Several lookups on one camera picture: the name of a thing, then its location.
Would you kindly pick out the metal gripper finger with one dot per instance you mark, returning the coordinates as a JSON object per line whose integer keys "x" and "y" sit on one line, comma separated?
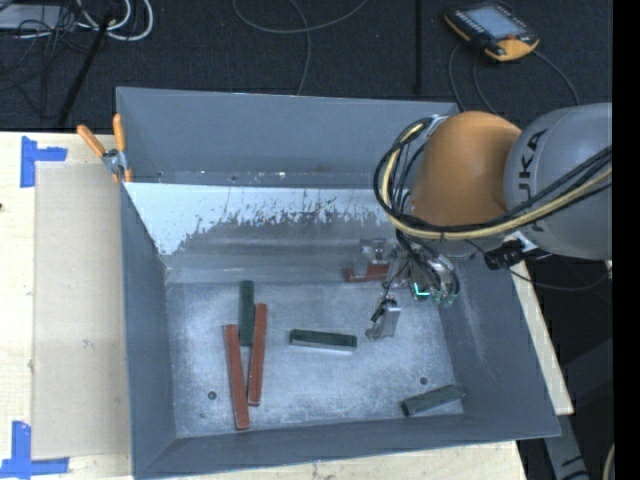
{"x": 374, "y": 253}
{"x": 386, "y": 320}

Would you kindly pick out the dark green flat block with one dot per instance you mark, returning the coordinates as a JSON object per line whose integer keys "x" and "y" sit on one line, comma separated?
{"x": 322, "y": 339}
{"x": 246, "y": 313}
{"x": 432, "y": 399}

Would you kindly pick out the grey metal bin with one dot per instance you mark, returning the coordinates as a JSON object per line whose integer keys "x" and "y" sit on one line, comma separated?
{"x": 310, "y": 368}

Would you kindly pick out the long red-brown flat block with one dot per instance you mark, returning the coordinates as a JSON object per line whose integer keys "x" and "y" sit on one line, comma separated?
{"x": 237, "y": 378}

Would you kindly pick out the pale wood flat board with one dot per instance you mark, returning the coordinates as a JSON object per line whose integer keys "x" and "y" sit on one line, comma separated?
{"x": 75, "y": 308}

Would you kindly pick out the black cylinder on white bracket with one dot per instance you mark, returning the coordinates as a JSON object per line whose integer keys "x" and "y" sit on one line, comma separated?
{"x": 505, "y": 257}

